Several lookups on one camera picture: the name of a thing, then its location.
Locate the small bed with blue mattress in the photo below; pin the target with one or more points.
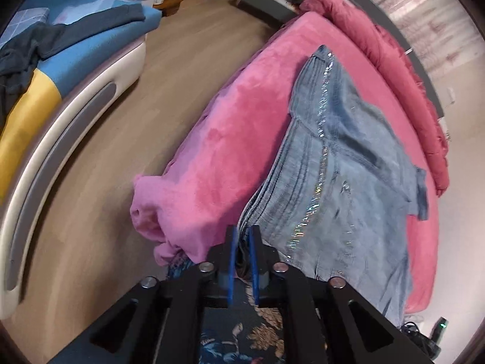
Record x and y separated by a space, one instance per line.
87 94

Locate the patterned cream curtain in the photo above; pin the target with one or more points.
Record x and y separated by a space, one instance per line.
428 11

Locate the dark floral mattress cover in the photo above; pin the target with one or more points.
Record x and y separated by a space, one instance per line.
242 333

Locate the light blue denim pants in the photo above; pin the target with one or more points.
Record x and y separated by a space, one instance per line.
341 159

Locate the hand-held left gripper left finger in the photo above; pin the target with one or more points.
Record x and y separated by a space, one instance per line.
232 259

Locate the dark navy garment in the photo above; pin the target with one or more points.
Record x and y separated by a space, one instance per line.
34 45

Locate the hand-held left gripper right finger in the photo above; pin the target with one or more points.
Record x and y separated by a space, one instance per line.
254 263

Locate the pink plush blanket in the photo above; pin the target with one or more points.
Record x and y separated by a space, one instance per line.
235 140

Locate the red quilt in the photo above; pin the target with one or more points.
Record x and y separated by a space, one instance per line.
363 34

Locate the grey bed headboard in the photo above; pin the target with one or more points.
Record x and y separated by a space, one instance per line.
430 83

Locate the black device with green light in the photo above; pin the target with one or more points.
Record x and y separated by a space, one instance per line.
439 330

